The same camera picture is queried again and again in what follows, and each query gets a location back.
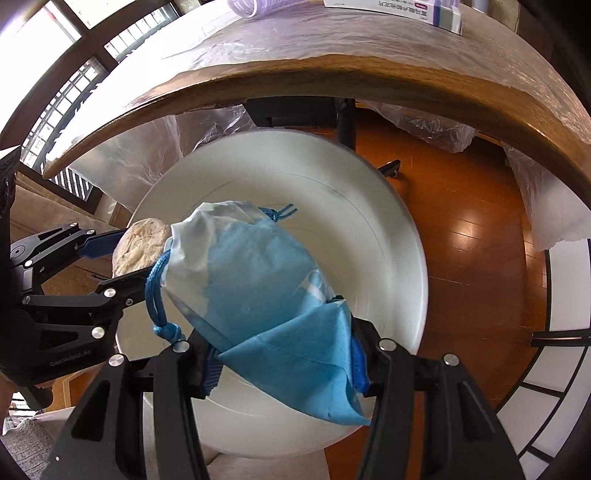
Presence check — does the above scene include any round wooden table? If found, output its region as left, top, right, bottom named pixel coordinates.
left=44, top=0, right=591, bottom=208

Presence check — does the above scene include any white medicine box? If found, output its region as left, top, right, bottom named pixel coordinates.
left=323, top=0, right=465, bottom=35

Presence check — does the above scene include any white round trash bin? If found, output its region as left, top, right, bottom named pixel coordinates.
left=115, top=129, right=426, bottom=455

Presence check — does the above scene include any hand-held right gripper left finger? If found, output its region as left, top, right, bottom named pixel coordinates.
left=41, top=330, right=222, bottom=480

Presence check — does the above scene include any white paper sliding screen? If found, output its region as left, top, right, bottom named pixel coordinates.
left=494, top=237, right=591, bottom=480

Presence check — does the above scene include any wooden table with plastic cover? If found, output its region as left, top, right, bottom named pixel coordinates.
left=44, top=0, right=591, bottom=252

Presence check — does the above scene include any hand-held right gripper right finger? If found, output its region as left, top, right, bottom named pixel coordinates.
left=348, top=318, right=527, bottom=480

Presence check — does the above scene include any metal balcony railing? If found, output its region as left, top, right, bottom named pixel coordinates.
left=21, top=58, right=109, bottom=201

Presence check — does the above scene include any blue drawstring pouch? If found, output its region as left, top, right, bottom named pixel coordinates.
left=145, top=199, right=372, bottom=426

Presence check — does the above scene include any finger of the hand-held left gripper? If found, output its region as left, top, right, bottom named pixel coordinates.
left=9, top=222, right=127, bottom=274
left=21, top=268, right=160, bottom=344

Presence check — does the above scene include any dark framed window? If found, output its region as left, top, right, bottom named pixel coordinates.
left=0, top=0, right=185, bottom=204

